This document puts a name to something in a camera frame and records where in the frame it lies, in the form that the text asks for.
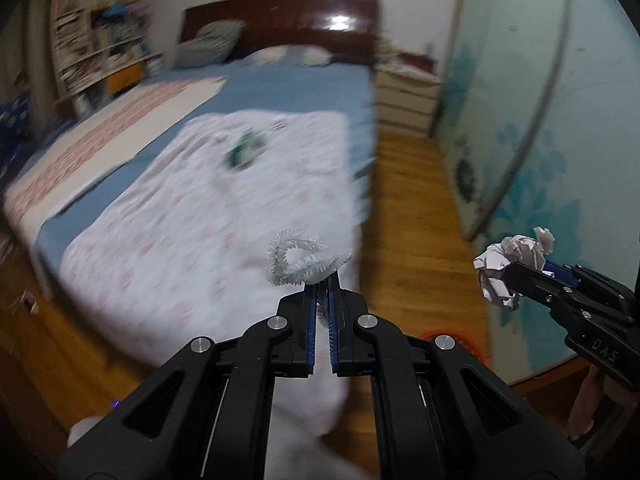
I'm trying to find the white paper ball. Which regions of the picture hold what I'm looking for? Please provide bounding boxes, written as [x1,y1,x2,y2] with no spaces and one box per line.
[473,226,555,311]

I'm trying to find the green plastic wrapper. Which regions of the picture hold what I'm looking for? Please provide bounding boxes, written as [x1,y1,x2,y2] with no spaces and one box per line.
[224,129,269,170]

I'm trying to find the person's right hand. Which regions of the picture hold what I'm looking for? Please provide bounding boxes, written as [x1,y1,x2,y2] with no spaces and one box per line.
[566,366,602,441]

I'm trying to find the grey striped pillow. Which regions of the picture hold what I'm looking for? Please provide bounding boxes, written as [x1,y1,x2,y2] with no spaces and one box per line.
[174,20,244,70]

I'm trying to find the cream drawer nightstand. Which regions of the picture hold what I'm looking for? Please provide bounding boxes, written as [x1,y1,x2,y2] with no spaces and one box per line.
[374,64,442,136]

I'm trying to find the white bookshelf with books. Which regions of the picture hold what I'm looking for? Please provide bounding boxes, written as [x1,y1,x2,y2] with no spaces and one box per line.
[51,0,164,117]

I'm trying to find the pink patterned folded quilt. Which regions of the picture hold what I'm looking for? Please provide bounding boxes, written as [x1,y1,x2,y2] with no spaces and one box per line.
[2,77,228,221]

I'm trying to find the blue floral sliding wardrobe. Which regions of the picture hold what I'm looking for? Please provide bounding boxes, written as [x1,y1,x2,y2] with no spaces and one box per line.
[434,0,640,386]

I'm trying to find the white blue flat pillow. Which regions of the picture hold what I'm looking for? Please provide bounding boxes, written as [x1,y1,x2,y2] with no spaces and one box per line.
[248,44,333,67]

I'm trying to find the dark red wooden headboard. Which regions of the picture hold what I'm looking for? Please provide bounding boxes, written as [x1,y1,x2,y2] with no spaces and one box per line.
[180,0,382,66]

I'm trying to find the white pink patterned blanket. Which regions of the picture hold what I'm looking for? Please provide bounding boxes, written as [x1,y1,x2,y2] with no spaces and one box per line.
[60,109,369,436]

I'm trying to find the blue bed sheet mattress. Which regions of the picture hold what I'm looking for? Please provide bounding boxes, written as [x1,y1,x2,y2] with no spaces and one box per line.
[37,61,378,276]

